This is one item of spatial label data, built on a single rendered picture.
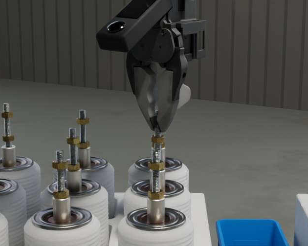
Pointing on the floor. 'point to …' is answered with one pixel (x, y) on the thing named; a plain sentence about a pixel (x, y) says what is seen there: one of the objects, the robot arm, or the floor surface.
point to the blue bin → (250, 232)
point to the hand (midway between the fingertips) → (155, 123)
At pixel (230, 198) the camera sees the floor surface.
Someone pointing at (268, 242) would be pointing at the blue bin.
